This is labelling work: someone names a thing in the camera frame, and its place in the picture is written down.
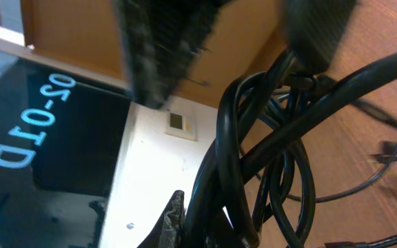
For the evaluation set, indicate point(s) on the white wall switch plate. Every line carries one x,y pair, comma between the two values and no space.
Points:
180,126

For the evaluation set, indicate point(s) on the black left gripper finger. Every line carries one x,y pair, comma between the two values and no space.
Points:
168,229

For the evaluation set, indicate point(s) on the dark glass window panel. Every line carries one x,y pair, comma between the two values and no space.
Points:
60,138

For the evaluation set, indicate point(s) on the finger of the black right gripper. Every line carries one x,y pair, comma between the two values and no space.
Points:
313,30
160,39

